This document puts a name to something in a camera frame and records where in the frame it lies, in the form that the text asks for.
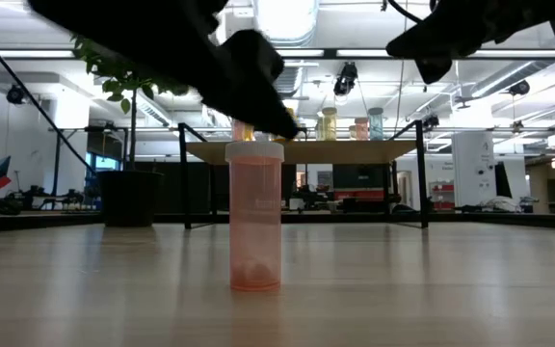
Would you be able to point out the long ceiling light rail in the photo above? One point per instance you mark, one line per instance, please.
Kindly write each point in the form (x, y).
(354, 53)

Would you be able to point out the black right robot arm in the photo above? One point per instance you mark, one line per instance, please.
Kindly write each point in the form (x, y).
(523, 19)

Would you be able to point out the white pillar with signs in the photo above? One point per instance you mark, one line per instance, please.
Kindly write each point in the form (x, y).
(474, 168)

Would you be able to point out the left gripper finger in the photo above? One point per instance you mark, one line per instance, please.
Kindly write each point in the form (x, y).
(258, 115)

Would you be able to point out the black floor equipment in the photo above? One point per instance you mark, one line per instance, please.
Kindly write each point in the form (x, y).
(46, 198)

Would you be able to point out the thin black diagonal rod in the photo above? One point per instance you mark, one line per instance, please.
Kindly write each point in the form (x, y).
(65, 136)

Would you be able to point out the white cloth heap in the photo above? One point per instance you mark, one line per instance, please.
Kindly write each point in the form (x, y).
(499, 203)

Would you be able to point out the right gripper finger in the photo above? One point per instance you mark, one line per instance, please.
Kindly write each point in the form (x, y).
(407, 45)

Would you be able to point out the salmon white-capped pill bottle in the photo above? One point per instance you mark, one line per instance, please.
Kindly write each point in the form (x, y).
(255, 217)
(362, 128)

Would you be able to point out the silver ceiling duct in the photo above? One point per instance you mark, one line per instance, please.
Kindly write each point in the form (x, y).
(289, 19)
(504, 79)

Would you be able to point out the blue lit window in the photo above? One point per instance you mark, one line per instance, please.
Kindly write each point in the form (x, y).
(101, 163)

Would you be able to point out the black upright monitor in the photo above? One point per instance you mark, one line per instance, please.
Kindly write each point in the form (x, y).
(502, 179)

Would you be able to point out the green plant in black pot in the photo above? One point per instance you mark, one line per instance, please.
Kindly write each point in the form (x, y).
(128, 197)

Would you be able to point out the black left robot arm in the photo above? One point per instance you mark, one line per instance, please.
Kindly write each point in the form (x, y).
(113, 24)

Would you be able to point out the red storage rack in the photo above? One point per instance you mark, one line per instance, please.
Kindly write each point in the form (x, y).
(442, 195)

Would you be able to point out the wooden shelf black metal frame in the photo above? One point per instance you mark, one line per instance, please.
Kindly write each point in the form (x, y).
(306, 152)

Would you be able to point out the light wooden cabinet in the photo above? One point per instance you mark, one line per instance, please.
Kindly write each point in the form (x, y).
(540, 188)

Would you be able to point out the blue white-capped pill bottle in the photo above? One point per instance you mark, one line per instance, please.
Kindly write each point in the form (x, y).
(376, 124)

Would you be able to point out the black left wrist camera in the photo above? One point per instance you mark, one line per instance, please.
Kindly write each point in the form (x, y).
(253, 53)

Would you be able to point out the yellow white-capped pill bottle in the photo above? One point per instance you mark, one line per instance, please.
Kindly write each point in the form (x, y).
(329, 124)

